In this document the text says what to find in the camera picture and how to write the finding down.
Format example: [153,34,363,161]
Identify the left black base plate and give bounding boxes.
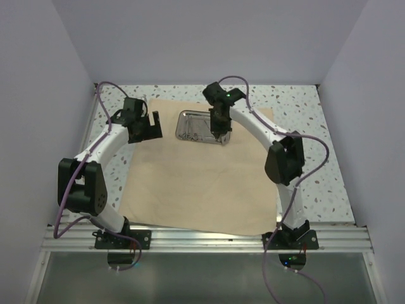
[92,229,152,250]

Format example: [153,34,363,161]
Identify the steel instrument tray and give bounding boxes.
[175,110,230,145]

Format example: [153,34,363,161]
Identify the beige cloth wrap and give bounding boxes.
[119,99,277,236]

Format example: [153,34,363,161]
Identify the steel surgical scissors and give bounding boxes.
[176,114,205,142]

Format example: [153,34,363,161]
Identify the purple cable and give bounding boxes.
[218,75,332,304]
[53,80,142,270]

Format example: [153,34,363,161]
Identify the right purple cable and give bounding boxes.
[218,75,332,304]

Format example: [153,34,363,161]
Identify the aluminium left side rail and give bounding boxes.
[56,82,104,222]

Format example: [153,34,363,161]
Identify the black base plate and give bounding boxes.
[261,220,320,250]
[92,229,152,250]

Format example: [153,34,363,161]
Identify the aluminium rail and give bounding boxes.
[40,223,373,253]
[56,82,104,222]

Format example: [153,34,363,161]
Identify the aluminium front rail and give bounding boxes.
[40,223,373,253]

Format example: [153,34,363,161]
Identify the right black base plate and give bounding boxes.
[261,220,320,250]

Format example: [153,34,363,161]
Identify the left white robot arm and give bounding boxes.
[57,97,163,249]

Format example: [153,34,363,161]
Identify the steel tweezers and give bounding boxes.
[216,134,230,146]

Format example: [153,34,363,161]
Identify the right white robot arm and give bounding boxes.
[202,82,310,249]

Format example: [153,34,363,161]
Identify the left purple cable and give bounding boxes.
[53,80,142,270]

